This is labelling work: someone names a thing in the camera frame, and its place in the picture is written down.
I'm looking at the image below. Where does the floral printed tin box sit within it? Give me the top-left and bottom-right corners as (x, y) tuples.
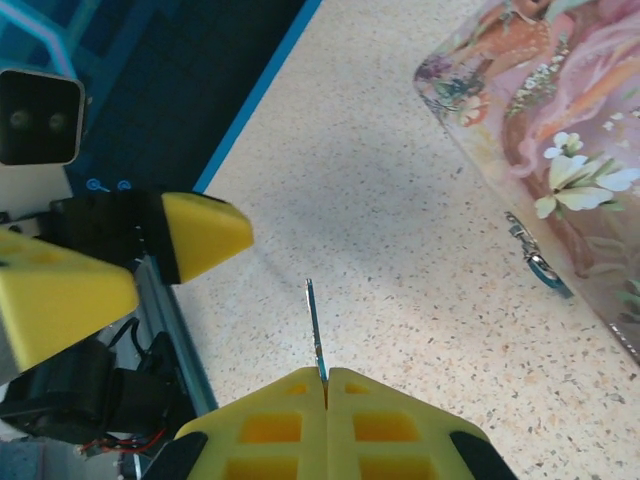
(412, 0), (640, 365)

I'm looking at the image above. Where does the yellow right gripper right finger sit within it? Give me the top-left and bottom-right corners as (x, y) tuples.
(326, 367), (519, 480)

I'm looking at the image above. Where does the thin red wire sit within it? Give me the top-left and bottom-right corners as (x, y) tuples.
(81, 428), (169, 457)

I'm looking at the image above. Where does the aluminium front rail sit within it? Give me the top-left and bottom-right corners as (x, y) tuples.
(130, 252), (219, 417)

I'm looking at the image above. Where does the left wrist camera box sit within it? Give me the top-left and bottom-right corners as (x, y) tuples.
(0, 68), (89, 168)

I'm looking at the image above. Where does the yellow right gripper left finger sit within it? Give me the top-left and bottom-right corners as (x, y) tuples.
(147, 367), (329, 480)

